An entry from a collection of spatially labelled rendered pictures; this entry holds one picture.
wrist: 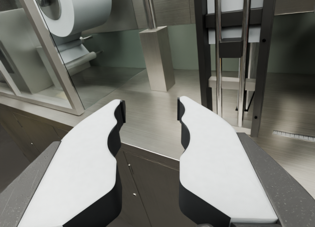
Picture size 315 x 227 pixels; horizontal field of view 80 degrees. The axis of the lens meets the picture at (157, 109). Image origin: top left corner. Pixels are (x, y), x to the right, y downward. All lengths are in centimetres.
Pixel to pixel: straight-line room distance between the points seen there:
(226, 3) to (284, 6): 44
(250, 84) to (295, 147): 20
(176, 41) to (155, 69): 27
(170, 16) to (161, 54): 29
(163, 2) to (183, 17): 13
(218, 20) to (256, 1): 8
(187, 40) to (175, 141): 61
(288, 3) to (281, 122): 46
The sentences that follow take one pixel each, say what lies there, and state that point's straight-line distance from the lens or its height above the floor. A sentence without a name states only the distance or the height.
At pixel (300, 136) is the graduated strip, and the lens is 64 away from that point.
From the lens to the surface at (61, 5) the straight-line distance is 89.
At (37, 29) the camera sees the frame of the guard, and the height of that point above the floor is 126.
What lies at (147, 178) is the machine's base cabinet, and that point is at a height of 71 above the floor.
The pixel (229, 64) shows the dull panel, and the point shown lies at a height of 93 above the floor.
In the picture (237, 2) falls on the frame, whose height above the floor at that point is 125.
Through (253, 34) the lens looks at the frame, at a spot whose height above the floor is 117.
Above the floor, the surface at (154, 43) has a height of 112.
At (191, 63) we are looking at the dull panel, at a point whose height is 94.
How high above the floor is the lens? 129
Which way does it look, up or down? 31 degrees down
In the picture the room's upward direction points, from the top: 12 degrees counter-clockwise
